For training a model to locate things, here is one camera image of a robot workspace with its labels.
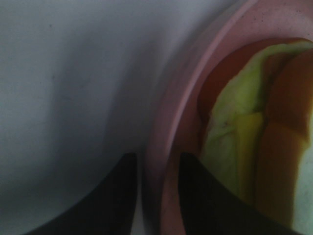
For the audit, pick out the pink round plate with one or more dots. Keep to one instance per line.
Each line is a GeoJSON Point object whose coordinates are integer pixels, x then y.
{"type": "Point", "coordinates": [176, 124]}

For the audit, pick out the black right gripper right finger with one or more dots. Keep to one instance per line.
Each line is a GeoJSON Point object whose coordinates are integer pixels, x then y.
{"type": "Point", "coordinates": [208, 208]}

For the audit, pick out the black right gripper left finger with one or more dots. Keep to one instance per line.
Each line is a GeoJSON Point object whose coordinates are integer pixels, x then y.
{"type": "Point", "coordinates": [107, 210]}

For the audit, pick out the sandwich with lettuce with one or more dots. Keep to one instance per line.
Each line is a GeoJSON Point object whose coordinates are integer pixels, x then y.
{"type": "Point", "coordinates": [256, 107]}

